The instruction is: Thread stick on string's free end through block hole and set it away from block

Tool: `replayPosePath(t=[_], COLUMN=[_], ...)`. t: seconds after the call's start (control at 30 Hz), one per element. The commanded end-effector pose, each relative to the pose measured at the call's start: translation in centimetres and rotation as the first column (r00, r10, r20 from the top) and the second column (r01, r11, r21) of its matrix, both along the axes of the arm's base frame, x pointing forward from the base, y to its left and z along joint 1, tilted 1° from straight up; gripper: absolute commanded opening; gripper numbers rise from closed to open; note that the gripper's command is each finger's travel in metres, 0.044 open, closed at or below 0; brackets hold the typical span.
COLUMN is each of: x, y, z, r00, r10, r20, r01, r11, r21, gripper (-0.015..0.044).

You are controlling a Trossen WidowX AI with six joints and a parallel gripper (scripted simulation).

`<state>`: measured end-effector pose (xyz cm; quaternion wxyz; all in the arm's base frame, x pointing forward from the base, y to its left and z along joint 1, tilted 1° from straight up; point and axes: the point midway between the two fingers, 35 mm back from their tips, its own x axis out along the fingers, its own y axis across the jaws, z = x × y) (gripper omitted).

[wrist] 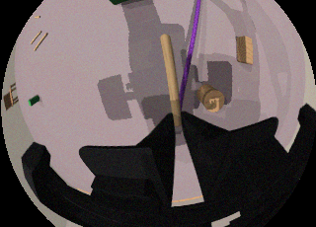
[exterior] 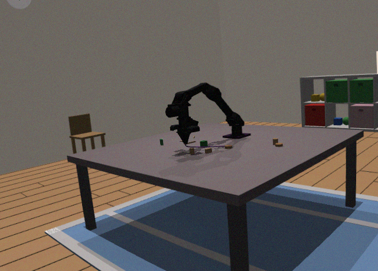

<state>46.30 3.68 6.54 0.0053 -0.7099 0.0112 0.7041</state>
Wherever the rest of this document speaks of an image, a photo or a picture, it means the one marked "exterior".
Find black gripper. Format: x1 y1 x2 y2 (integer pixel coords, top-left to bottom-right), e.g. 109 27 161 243
170 115 200 144

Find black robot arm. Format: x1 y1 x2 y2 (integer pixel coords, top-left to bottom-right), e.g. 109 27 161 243
165 83 245 136

